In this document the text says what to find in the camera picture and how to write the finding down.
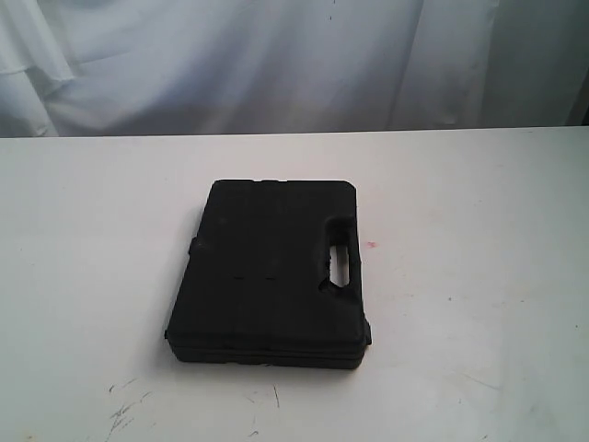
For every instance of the black plastic tool case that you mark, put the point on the black plastic tool case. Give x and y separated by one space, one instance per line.
273 278

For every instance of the white backdrop cloth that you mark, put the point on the white backdrop cloth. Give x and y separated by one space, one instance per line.
94 68

